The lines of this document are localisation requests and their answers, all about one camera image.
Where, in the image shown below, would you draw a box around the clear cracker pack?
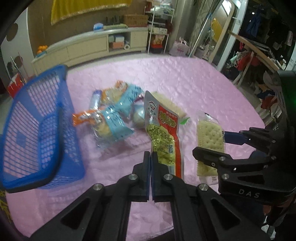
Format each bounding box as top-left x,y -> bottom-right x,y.
196,111 -> 225,186

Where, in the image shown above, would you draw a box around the red yellow snack packet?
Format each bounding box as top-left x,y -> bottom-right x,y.
144,91 -> 184,178

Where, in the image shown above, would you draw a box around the blue plastic mesh basket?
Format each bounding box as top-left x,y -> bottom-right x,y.
1,65 -> 85,193

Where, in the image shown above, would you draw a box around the orange Alpenliebe candy pack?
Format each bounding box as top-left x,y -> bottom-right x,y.
72,109 -> 103,126

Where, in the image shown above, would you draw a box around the round cookie clear blue bag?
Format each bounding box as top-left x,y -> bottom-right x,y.
131,102 -> 145,128

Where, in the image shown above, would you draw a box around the orange yellow cartoon snack bag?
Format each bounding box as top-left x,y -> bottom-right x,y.
101,80 -> 128,105

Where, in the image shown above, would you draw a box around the light blue egg roll bag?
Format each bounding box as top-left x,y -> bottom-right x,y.
112,84 -> 144,118

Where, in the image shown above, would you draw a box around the pink quilted mat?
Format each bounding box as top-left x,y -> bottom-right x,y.
6,57 -> 264,237

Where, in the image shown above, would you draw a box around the wooden clothes rack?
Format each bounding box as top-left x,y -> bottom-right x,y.
228,31 -> 280,88

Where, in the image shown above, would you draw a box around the blue silver candy tube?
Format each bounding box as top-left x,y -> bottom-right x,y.
89,90 -> 102,110

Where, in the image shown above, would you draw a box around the pink white shopping bag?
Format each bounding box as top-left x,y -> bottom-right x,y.
169,37 -> 190,57

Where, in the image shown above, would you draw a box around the wooden framed standing mirror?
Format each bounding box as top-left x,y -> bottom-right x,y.
208,1 -> 235,63

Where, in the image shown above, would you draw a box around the red paper bag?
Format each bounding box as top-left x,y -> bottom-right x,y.
7,73 -> 27,99

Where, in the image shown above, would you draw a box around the white metal shelf rack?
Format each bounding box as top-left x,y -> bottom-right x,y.
144,1 -> 175,54

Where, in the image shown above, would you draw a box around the cream low TV cabinet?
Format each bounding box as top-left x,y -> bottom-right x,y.
32,27 -> 149,75

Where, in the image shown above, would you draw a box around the cardboard box on cabinet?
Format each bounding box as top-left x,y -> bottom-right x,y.
122,14 -> 149,27

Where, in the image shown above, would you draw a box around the oranges on blue plate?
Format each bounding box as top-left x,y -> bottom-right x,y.
37,45 -> 48,55

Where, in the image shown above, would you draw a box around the blue tissue pack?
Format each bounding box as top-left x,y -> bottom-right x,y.
93,23 -> 104,32

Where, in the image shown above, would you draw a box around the blue handled mop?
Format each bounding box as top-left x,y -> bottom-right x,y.
188,13 -> 212,58

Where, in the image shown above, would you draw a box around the yellow cloth wall hanging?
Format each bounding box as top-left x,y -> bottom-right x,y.
51,0 -> 132,26

